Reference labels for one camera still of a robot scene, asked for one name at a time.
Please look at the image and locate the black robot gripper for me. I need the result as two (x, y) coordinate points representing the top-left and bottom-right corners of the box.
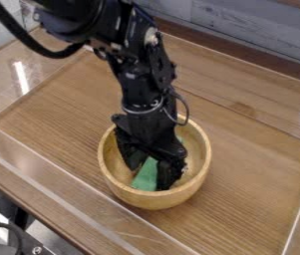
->
(111, 104), (187, 190)

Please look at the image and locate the green rectangular block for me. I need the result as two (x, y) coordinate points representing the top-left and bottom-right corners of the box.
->
(130, 135), (184, 192)

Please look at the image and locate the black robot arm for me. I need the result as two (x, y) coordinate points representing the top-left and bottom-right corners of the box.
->
(31, 0), (186, 190)

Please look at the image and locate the brown wooden bowl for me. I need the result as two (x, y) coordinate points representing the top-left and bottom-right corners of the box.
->
(97, 121), (211, 210)

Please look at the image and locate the clear acrylic tray wall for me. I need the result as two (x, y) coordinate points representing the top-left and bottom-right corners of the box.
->
(0, 130), (190, 255)

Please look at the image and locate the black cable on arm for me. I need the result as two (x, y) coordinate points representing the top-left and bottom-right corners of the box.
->
(0, 0), (89, 60)

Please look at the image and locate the black cable lower left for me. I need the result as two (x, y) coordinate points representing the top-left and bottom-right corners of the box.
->
(0, 223), (27, 255)

